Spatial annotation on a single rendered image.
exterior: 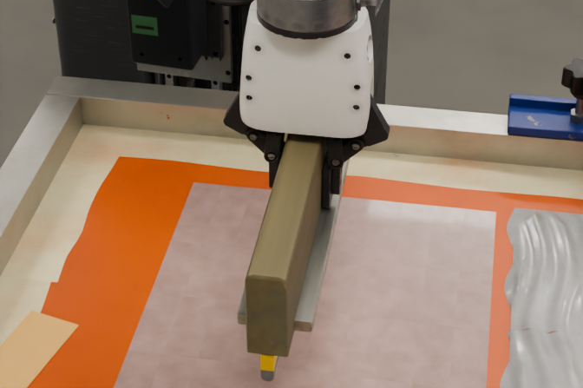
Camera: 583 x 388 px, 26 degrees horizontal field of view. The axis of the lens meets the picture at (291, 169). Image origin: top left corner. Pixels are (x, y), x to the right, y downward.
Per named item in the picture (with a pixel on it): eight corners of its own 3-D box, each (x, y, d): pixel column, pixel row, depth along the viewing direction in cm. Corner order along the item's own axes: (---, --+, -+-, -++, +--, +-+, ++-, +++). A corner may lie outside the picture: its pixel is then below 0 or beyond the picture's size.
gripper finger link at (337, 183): (367, 122, 101) (364, 190, 105) (327, 119, 101) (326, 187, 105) (363, 145, 98) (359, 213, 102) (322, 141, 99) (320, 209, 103)
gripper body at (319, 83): (381, -21, 96) (376, 104, 102) (249, -31, 97) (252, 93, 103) (370, 28, 90) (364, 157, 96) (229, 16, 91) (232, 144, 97)
